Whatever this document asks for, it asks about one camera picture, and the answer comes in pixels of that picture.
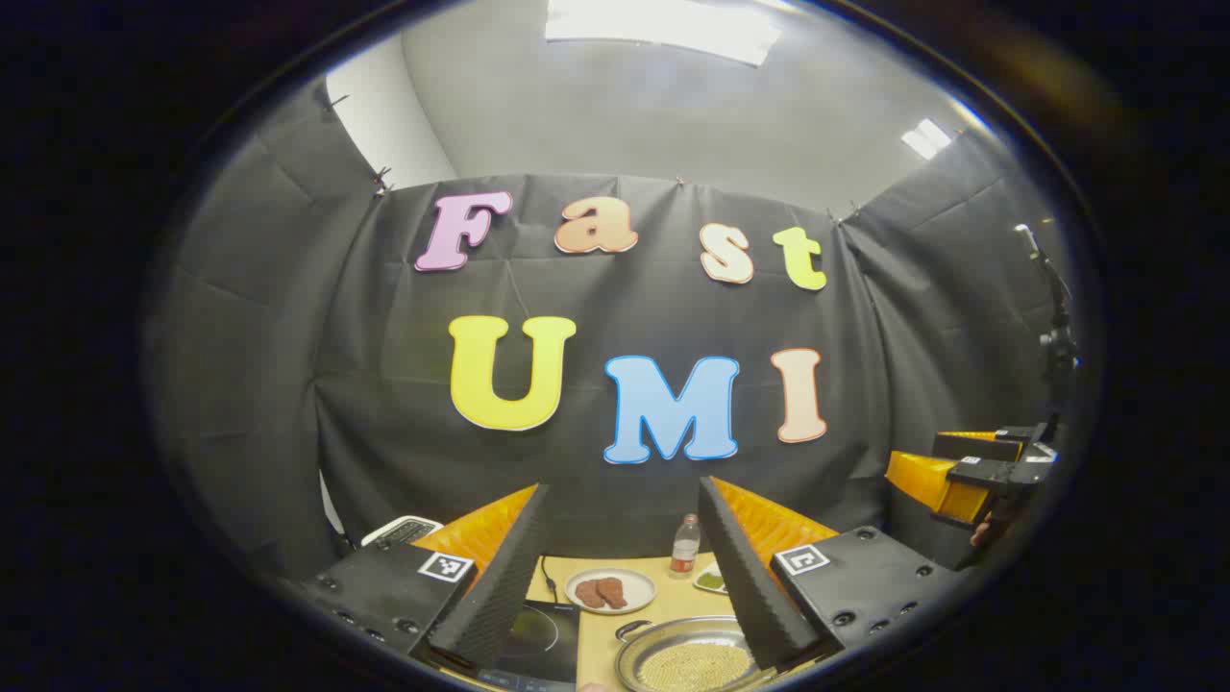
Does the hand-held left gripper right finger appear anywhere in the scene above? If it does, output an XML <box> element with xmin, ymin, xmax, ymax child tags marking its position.
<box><xmin>698</xmin><ymin>476</ymin><xmax>967</xmax><ymax>672</ymax></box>

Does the small ceiling light panel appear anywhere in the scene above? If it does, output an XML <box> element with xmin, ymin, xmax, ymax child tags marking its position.
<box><xmin>901</xmin><ymin>118</ymin><xmax>952</xmax><ymax>161</ymax></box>

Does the large ceiling light panel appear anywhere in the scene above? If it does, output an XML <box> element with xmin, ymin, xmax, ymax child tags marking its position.
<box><xmin>545</xmin><ymin>0</ymin><xmax>781</xmax><ymax>66</ymax></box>

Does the white toaster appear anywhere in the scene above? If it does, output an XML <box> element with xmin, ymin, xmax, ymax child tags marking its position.
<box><xmin>360</xmin><ymin>516</ymin><xmax>445</xmax><ymax>551</ymax></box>

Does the clear red label water bottle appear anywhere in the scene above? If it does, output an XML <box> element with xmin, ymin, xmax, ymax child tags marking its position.
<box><xmin>670</xmin><ymin>514</ymin><xmax>702</xmax><ymax>580</ymax></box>

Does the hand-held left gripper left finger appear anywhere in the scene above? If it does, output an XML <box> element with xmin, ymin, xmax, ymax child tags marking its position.
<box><xmin>288</xmin><ymin>483</ymin><xmax>551</xmax><ymax>672</ymax></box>

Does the pile of yellow soybeans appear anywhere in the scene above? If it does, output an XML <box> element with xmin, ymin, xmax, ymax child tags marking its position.
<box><xmin>637</xmin><ymin>642</ymin><xmax>755</xmax><ymax>692</ymax></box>

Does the black induction cooktop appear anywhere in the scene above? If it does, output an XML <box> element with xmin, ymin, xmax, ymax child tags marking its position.
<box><xmin>476</xmin><ymin>601</ymin><xmax>582</xmax><ymax>691</ymax></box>

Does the white round plate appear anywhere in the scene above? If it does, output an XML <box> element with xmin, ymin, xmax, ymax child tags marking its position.
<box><xmin>564</xmin><ymin>567</ymin><xmax>657</xmax><ymax>616</ymax></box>

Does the stainless steel pot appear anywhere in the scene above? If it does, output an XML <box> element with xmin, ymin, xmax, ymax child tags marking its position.
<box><xmin>615</xmin><ymin>615</ymin><xmax>779</xmax><ymax>692</ymax></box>

